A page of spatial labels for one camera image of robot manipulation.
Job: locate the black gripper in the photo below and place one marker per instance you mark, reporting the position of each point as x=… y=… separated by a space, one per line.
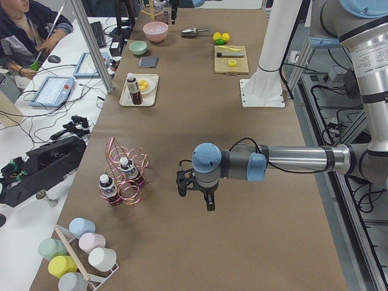
x=173 y=11
x=207 y=192

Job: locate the white round plate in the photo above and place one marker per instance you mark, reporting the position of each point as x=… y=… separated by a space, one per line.
x=152 y=84

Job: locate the twisted glazed donut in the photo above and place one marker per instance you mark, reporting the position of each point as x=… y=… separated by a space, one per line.
x=144 y=85

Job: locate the cream rabbit tray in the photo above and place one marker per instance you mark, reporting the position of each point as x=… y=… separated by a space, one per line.
x=147 y=101

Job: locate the tea bottle on tray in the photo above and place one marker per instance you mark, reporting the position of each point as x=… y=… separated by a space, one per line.
x=133 y=87

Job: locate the pink bowl of ice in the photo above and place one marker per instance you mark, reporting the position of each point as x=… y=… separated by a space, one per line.
x=156 y=31

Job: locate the steel ice scoop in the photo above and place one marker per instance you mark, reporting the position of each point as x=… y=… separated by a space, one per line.
x=192 y=32

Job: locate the wooden stand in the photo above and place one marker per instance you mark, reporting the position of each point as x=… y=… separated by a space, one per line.
x=155 y=9

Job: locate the mint green bowl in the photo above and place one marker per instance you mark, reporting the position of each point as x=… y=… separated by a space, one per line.
x=138 y=48

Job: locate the yellow lemon upper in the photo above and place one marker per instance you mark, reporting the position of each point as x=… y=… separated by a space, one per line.
x=217 y=36

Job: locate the yellow lemon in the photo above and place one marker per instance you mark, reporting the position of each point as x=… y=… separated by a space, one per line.
x=217 y=36
x=225 y=37

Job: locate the grey folded cloth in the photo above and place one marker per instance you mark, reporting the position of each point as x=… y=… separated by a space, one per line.
x=148 y=62

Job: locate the green lime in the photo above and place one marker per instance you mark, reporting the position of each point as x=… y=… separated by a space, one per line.
x=219 y=42

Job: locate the yellow lemon lower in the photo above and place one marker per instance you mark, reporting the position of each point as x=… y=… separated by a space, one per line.
x=225 y=37

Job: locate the yellow plastic knife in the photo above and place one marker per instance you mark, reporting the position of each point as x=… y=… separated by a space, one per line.
x=229 y=48

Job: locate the steel muddler black tip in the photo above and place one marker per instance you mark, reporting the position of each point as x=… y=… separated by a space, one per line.
x=230 y=55

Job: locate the bamboo cutting board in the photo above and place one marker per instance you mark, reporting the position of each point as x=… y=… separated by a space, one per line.
x=220 y=64

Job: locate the half lemon slice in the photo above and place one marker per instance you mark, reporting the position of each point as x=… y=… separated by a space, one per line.
x=232 y=63

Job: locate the black keyboard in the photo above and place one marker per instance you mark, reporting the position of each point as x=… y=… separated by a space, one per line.
x=98 y=33

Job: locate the tea bottle in rack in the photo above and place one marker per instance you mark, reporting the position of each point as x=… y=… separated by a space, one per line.
x=131 y=172
x=108 y=190

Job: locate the blue teach pendant far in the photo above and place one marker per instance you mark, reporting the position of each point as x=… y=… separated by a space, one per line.
x=85 y=67

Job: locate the blue teach pendant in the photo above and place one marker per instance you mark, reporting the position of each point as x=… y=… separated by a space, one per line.
x=53 y=92
x=85 y=67

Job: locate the white cup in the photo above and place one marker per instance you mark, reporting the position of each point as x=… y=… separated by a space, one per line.
x=103 y=259

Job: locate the computer mouse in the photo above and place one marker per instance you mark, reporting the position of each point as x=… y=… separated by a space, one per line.
x=54 y=59

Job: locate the pink cup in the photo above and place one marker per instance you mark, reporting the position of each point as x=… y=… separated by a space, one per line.
x=90 y=241

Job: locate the blue cup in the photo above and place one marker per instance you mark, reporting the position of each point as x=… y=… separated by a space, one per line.
x=80 y=226

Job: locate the blue teach pendant near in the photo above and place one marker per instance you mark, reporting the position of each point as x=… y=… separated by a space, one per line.
x=53 y=92

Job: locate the wooden cup rack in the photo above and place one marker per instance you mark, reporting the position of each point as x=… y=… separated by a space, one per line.
x=95 y=281

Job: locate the seated person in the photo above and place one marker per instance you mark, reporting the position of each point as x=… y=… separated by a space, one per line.
x=29 y=31

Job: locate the grey cup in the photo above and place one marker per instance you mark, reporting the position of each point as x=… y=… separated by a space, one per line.
x=72 y=281

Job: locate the yellow cup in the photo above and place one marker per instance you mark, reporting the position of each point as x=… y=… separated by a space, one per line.
x=60 y=265

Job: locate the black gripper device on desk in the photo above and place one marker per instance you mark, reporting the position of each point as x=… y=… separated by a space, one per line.
x=46 y=166

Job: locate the green cup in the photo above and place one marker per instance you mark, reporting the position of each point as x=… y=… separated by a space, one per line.
x=50 y=248

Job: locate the aluminium frame post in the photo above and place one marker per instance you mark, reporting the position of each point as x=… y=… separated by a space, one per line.
x=90 y=40

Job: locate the copper wire bottle rack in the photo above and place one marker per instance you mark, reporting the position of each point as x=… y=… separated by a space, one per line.
x=123 y=175

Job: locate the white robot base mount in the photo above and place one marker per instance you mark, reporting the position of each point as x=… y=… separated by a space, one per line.
x=264 y=88

